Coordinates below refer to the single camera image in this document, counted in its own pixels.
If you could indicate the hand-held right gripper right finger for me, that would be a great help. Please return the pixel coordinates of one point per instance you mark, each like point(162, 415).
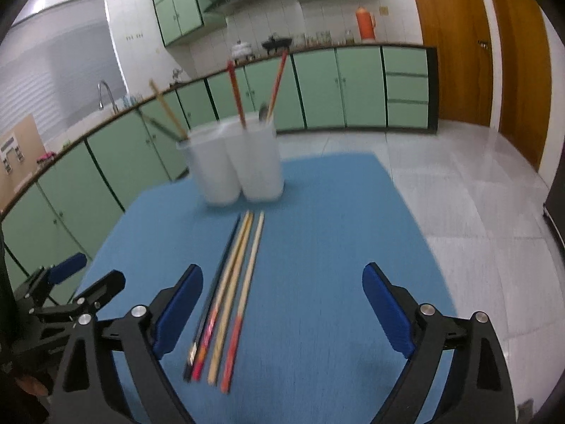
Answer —
point(388, 313)

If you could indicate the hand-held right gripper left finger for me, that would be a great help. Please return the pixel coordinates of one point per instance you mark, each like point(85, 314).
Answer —
point(178, 313)

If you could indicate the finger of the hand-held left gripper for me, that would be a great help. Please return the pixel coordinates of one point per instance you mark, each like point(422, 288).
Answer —
point(66, 267)
point(103, 285)

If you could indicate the dark blue chopstick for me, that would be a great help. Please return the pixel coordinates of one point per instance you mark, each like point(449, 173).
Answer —
point(161, 127)
point(216, 287)

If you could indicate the red-ended wooden chopstick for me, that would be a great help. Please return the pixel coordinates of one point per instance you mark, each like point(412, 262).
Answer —
point(236, 95)
point(277, 86)
point(233, 353)
point(205, 353)

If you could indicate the plain wooden chopstick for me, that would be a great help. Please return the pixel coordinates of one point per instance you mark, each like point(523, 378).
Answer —
point(216, 362)
point(167, 108)

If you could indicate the white plastic utensil holder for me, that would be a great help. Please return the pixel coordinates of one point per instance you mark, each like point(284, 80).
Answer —
point(260, 163)

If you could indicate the metal spoon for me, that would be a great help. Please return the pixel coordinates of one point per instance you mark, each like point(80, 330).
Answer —
point(263, 112)

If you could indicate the person's left hand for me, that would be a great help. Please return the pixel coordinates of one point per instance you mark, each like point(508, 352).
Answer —
point(33, 385)

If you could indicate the blue table mat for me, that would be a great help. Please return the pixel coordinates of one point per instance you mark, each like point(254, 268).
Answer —
point(318, 238)

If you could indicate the red cloth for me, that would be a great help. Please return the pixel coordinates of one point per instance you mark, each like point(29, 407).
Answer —
point(46, 157)

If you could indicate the cardboard box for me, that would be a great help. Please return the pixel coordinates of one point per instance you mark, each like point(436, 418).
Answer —
point(20, 159)

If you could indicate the metal kitchen faucet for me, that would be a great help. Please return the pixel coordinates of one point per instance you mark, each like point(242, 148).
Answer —
point(102, 90)

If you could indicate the white window blind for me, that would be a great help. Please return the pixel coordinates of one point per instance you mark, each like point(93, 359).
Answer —
point(53, 75)

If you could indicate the dark glass-front cabinet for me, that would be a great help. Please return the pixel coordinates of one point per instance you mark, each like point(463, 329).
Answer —
point(557, 216)

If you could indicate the green base cabinets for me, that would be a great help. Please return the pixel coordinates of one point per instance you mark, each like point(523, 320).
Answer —
point(362, 88)

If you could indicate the white cooking pot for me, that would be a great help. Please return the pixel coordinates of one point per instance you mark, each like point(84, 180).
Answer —
point(241, 49)

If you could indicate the plain wooden door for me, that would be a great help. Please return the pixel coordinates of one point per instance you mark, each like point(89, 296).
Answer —
point(521, 75)

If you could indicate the small glass jar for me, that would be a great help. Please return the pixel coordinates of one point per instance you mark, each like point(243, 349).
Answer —
point(349, 36)

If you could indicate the black wok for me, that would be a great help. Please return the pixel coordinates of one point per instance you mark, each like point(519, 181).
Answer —
point(276, 44)

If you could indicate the orange thermos flask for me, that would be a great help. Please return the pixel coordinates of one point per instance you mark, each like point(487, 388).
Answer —
point(365, 26)

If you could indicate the green wall cabinets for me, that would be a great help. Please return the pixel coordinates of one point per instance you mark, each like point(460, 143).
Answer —
point(181, 13)

